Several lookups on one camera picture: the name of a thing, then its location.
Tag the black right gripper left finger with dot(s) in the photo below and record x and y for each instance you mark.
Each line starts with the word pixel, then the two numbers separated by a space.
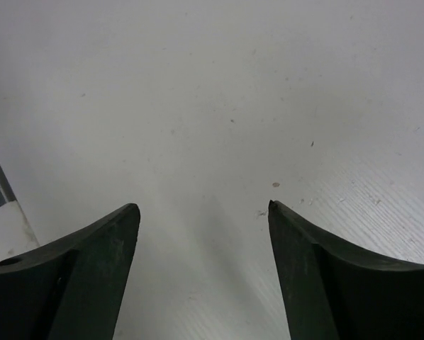
pixel 73 287

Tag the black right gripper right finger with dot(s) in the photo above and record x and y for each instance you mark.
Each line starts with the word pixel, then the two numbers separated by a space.
pixel 334 289

